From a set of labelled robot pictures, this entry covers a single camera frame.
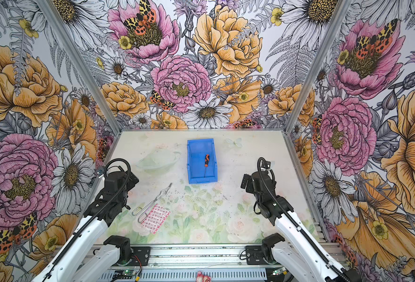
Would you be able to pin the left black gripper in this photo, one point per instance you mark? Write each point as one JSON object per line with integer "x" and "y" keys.
{"x": 131, "y": 184}

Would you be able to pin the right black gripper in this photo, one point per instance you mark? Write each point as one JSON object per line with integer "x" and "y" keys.
{"x": 249, "y": 188}

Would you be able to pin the orange black screwdriver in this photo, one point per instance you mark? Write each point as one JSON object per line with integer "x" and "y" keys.
{"x": 207, "y": 160}

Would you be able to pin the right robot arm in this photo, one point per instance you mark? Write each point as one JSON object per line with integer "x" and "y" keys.
{"x": 292, "y": 246}

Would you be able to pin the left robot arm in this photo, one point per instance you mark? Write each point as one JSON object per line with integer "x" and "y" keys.
{"x": 67, "y": 265}

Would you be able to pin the blue plastic bin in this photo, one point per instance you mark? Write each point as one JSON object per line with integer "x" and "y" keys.
{"x": 197, "y": 149}

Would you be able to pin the pink patterned card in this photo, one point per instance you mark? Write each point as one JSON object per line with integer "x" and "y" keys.
{"x": 155, "y": 218}

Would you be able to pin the small green circuit board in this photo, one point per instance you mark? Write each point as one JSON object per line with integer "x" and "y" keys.
{"x": 126, "y": 274}

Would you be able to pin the right circuit board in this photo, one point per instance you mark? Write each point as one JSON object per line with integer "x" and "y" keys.
{"x": 279, "y": 272}

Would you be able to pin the pink small object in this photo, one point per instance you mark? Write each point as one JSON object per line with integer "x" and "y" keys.
{"x": 200, "y": 277}

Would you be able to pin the metal wire tongs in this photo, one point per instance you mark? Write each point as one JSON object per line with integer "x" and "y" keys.
{"x": 142, "y": 213}

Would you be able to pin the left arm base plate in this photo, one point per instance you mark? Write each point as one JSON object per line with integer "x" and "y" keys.
{"x": 140, "y": 256}

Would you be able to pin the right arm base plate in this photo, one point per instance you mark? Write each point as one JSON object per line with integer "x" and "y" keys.
{"x": 258, "y": 255}

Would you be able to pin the aluminium front rail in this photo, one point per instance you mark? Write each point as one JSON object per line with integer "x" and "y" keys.
{"x": 222, "y": 262}

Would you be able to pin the left aluminium frame post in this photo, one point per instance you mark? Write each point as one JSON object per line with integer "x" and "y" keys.
{"x": 66, "y": 39}

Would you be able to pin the aluminium frame post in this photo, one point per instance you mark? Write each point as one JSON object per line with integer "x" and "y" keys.
{"x": 66, "y": 39}
{"x": 325, "y": 45}

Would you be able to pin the right aluminium frame post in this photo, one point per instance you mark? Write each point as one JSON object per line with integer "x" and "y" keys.
{"x": 325, "y": 45}

